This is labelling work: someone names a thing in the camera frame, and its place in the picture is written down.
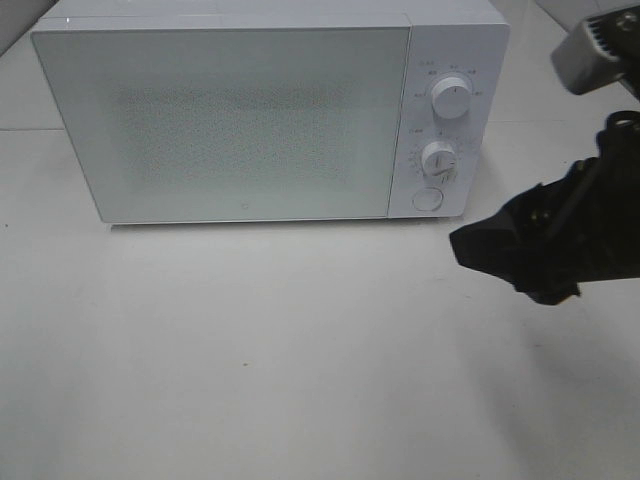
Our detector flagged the white microwave knob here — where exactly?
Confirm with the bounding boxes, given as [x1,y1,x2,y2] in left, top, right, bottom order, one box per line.
[420,141,457,177]
[430,74,472,120]

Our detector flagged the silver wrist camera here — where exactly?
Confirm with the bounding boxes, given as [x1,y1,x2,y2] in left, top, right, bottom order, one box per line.
[551,2,639,98]

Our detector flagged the round white door button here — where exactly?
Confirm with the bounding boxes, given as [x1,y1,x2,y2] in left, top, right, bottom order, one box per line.
[412,187,444,212]

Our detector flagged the white microwave oven body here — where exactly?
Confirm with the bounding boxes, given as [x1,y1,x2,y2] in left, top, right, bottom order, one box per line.
[31,1,510,220]

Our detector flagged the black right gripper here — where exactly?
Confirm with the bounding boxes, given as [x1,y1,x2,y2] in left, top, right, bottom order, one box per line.
[449,110,639,306]

